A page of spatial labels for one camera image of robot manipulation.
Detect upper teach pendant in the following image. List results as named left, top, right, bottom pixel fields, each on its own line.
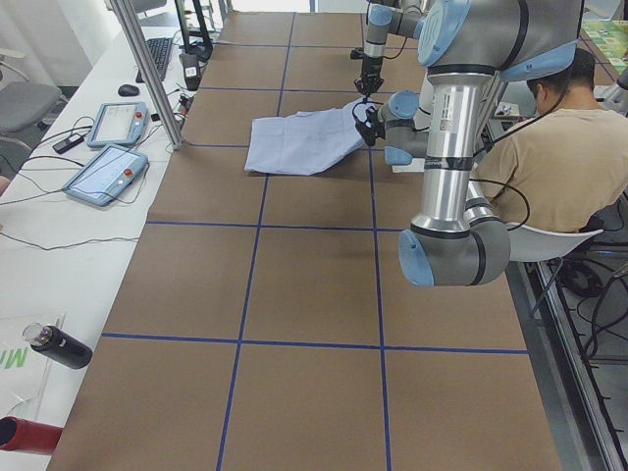
left=85, top=101, right=149, bottom=148

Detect lower teach pendant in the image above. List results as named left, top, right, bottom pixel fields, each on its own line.
left=62, top=144, right=148, bottom=207

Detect teach pendant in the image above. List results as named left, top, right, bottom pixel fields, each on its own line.
left=85, top=101, right=149, bottom=148
left=62, top=144, right=148, bottom=207

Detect black computer mouse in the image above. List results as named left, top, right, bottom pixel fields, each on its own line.
left=117, top=83, right=140, bottom=97

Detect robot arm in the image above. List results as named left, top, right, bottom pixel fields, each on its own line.
left=398, top=1, right=584, bottom=287
left=350, top=0, right=433, bottom=98

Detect black keyboard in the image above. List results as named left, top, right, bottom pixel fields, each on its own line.
left=146, top=37, right=173, bottom=80

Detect red cylinder bottle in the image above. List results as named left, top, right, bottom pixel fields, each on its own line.
left=1, top=416, right=63, bottom=455

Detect grey office chair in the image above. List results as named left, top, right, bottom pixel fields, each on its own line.
left=1, top=48, right=68, bottom=152

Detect grey aluminium frame post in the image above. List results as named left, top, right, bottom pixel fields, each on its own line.
left=110, top=0, right=183, bottom=150

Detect white plastic chair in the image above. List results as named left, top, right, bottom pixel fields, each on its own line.
left=504, top=221, right=605, bottom=315

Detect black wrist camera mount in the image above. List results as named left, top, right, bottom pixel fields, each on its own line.
left=351, top=99, right=386, bottom=147
left=349, top=47, right=364, bottom=60

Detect seated person in beige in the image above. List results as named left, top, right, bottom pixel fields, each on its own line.
left=476, top=49, right=627, bottom=233

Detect blue striped button-up shirt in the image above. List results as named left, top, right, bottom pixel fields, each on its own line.
left=244, top=99, right=365, bottom=176

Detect black bottle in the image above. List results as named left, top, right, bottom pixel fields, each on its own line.
left=23, top=323, right=93, bottom=370

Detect small black device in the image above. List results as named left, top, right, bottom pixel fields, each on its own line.
left=52, top=133, right=84, bottom=155

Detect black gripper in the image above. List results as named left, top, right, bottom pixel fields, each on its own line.
left=354, top=54, right=384, bottom=103

